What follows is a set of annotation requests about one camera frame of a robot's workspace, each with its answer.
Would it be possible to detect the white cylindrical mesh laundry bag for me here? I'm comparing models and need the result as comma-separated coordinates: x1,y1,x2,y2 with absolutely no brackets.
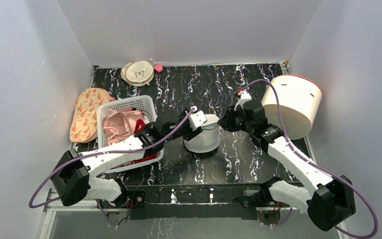
184,114,220,153

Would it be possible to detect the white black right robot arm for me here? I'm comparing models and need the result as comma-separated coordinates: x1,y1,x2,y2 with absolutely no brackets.
218,100,356,231

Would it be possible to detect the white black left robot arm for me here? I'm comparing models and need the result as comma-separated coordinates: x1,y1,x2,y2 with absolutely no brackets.
50,111,207,207

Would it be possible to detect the red bra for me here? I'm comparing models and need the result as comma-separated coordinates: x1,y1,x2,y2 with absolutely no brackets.
132,119,158,164

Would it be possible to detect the white plastic laundry basket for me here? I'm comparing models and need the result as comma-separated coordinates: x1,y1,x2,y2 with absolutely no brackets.
97,95,164,174

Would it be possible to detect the pink bra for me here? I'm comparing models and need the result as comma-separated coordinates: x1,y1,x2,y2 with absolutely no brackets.
102,107,147,169

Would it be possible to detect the beige round mesh laundry bag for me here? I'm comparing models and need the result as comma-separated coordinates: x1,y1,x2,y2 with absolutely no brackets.
120,60,154,87

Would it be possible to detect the peach floral mesh laundry bag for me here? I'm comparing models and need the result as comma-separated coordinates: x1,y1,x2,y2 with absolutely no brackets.
69,88,115,143

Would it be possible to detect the cream cylindrical drum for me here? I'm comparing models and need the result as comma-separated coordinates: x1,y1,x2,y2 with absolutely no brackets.
261,74,322,140

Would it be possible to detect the pink small block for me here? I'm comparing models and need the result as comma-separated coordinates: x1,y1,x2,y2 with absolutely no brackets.
154,64,163,73

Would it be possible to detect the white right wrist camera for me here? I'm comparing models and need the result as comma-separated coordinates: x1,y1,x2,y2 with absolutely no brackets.
234,90,252,111

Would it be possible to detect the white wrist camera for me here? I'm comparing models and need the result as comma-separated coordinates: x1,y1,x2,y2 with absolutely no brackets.
188,110,207,131
234,90,252,111

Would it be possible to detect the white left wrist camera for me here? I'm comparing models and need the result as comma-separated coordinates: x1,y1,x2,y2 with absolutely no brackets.
188,110,207,131

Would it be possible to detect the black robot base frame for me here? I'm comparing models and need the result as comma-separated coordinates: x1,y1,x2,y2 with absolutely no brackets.
43,184,340,232

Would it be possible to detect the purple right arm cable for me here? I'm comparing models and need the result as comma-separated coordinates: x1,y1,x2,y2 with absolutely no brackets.
237,79,380,239

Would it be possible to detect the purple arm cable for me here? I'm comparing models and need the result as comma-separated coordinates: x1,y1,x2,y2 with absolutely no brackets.
237,79,380,239
28,106,196,228

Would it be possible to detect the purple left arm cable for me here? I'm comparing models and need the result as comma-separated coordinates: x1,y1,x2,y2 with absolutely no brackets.
28,106,196,228

